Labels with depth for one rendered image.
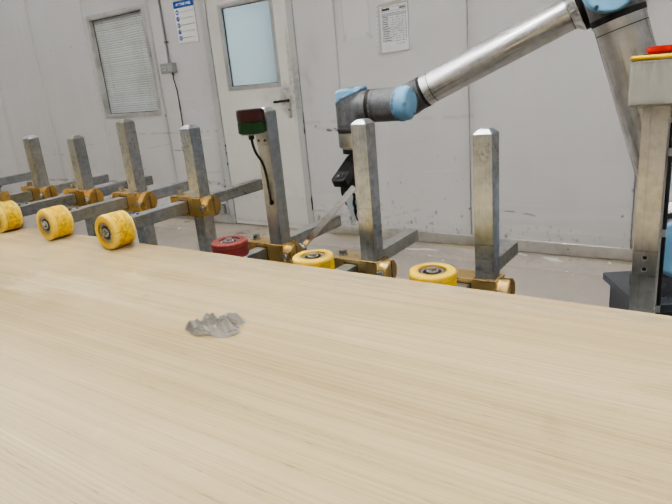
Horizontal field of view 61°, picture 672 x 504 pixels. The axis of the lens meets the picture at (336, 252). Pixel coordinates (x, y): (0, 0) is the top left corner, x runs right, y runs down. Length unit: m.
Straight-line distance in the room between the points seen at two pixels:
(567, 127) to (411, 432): 3.30
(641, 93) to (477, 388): 0.51
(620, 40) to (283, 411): 1.13
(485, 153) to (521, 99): 2.81
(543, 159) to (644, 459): 3.34
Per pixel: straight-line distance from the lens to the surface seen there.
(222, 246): 1.25
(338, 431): 0.59
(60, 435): 0.69
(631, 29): 1.47
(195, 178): 1.47
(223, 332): 0.82
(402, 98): 1.56
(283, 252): 1.32
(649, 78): 0.95
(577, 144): 3.78
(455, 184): 4.06
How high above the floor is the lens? 1.23
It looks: 17 degrees down
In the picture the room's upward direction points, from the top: 5 degrees counter-clockwise
